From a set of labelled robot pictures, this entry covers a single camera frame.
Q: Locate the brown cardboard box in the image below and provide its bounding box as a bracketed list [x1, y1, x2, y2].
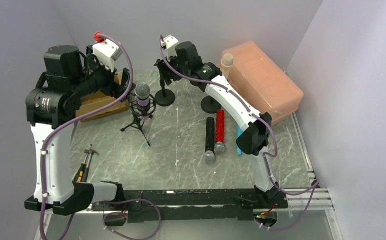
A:
[75, 91, 129, 122]

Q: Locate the purple glitter microphone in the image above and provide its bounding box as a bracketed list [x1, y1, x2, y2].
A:
[134, 82, 150, 120]

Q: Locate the pink peach microphone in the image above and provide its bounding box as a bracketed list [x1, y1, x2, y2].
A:
[220, 53, 234, 80]

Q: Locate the black round-base clip stand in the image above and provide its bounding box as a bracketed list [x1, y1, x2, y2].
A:
[201, 95, 221, 114]

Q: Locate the black tripod shock-mount stand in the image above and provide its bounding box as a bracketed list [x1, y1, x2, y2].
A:
[120, 93, 156, 147]

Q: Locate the blue microphone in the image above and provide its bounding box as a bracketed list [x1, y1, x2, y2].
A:
[235, 124, 244, 157]

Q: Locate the red glitter microphone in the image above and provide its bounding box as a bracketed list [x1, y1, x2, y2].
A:
[214, 109, 225, 154]

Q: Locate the black glitter microphone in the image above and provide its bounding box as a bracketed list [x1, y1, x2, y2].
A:
[203, 117, 215, 164]

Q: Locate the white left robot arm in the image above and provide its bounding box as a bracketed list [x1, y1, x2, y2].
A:
[24, 43, 133, 216]

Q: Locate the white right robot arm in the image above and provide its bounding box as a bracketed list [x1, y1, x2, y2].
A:
[156, 38, 276, 200]

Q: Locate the orange translucent plastic bin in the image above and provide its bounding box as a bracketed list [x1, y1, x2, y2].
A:
[221, 41, 304, 124]

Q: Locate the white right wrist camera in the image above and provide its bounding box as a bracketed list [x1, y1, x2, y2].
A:
[159, 35, 179, 62]

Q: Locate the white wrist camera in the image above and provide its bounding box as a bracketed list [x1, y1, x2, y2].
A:
[92, 31, 122, 72]
[159, 35, 179, 62]

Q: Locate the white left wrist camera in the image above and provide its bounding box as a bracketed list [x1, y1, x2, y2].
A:
[92, 31, 122, 72]

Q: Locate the black round-base shock-mount stand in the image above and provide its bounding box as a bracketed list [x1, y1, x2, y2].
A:
[154, 59, 175, 107]

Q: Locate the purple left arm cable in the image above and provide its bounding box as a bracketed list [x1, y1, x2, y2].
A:
[38, 33, 162, 240]

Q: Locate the yellow-handled screwdriver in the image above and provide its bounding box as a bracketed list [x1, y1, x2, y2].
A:
[73, 161, 91, 183]

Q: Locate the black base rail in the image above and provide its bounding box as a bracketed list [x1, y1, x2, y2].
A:
[91, 188, 288, 223]

